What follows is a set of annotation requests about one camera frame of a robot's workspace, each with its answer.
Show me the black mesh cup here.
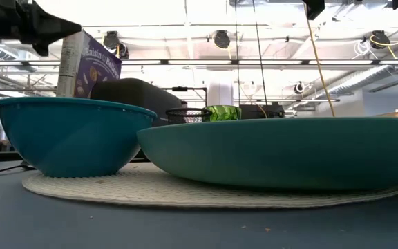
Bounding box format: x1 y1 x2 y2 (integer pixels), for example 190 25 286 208
164 107 214 126

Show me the yellow cable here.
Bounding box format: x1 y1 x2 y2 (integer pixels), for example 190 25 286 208
303 2 337 118

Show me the purple cereal box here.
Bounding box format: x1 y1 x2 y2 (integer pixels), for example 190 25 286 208
56 29 123 99

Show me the white round woven placemat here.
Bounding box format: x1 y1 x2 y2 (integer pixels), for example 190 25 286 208
21 162 398 210

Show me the green glass cup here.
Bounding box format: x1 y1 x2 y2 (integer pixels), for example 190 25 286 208
204 104 243 122

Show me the thin black hanging cable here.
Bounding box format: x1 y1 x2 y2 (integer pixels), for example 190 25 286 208
252 0 268 105

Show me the teal plastic bowl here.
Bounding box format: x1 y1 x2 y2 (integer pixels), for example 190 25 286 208
0 96 158 178

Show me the green plastic plate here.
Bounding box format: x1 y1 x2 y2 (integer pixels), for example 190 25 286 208
136 116 398 191

